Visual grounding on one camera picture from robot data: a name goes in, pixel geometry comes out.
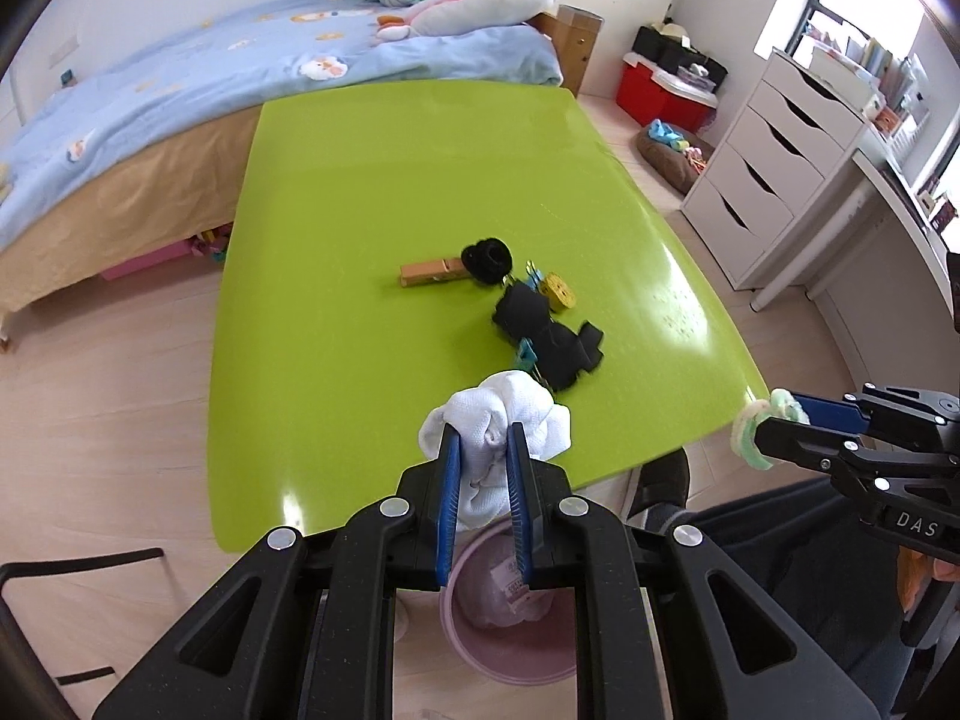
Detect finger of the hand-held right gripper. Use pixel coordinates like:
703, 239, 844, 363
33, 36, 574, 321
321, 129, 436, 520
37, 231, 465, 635
791, 392, 875, 437
754, 415, 890, 482

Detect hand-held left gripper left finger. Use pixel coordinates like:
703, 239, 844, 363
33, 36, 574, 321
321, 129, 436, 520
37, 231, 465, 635
94, 422, 462, 720

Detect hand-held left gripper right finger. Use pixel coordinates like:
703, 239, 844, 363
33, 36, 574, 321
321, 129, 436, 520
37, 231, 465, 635
506, 422, 882, 720

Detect pale green hair scrunchie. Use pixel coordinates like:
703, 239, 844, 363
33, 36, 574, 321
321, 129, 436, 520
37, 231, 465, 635
731, 388, 812, 473

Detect white cloth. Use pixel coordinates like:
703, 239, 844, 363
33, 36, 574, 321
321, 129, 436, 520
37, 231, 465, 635
418, 369, 571, 530

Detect pink plastic waste bin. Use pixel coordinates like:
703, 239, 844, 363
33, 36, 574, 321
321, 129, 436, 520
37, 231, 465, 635
439, 521, 580, 687

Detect wooden clothespin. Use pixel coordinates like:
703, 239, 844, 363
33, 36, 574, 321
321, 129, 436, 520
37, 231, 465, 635
399, 256, 471, 288

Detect person's right hand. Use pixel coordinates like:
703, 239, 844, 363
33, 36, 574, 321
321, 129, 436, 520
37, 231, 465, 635
896, 544, 960, 616

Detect white plastic packet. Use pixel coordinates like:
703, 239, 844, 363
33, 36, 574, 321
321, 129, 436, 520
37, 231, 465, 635
463, 546, 557, 629

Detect person's foot in slipper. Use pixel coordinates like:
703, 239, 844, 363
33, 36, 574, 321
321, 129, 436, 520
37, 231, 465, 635
624, 448, 692, 535

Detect white desk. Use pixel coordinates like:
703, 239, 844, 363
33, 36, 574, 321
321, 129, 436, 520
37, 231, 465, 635
752, 124, 960, 365

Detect black round cap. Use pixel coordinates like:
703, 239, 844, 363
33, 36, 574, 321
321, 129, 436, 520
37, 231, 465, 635
460, 238, 517, 286

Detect white drawer unit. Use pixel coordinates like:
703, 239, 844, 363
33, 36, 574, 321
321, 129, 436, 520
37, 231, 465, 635
680, 46, 876, 293

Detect brown pet bed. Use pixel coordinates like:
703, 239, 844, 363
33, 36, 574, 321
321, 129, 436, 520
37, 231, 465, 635
635, 122, 715, 197

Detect green top table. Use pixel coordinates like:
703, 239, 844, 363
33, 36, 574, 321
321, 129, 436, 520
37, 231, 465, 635
204, 79, 770, 552

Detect colourful toys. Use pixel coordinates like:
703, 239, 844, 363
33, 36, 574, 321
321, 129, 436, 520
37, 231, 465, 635
192, 227, 231, 265

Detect row of books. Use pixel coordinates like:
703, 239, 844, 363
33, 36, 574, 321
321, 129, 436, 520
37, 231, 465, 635
801, 15, 932, 125

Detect red storage box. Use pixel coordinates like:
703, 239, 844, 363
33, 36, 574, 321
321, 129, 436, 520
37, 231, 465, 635
616, 52, 719, 137

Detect pink box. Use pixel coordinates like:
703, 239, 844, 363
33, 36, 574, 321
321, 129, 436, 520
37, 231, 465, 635
100, 236, 202, 283

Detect black bags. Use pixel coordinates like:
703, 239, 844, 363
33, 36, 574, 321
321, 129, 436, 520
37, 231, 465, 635
632, 24, 730, 89

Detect black chair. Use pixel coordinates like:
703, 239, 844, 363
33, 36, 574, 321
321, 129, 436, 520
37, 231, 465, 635
0, 546, 166, 720

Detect wooden nightstand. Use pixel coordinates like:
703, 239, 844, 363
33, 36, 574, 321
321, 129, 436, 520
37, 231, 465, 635
538, 5, 605, 96

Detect white pink unicorn plush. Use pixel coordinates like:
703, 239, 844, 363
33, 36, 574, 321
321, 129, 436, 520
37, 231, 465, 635
375, 0, 563, 44

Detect light blue printed blanket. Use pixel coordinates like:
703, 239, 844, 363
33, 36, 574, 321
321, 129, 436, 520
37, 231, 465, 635
0, 0, 565, 256

